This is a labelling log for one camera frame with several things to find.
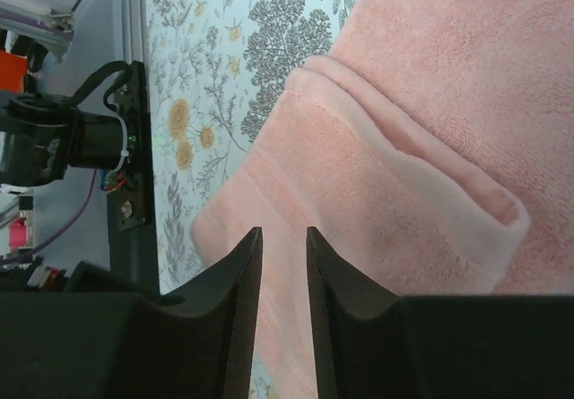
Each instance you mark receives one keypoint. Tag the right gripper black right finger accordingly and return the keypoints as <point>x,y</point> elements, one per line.
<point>371,343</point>

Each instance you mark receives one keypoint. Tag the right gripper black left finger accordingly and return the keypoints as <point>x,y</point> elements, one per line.
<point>103,337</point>

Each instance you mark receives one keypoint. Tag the pink towel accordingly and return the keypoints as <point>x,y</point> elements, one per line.
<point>432,146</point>

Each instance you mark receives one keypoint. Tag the floral table mat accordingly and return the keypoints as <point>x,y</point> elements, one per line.
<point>216,68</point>

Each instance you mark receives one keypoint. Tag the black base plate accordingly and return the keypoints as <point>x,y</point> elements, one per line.
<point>131,208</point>

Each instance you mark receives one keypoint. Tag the aluminium frame rail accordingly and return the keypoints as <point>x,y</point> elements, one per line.
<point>133,29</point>

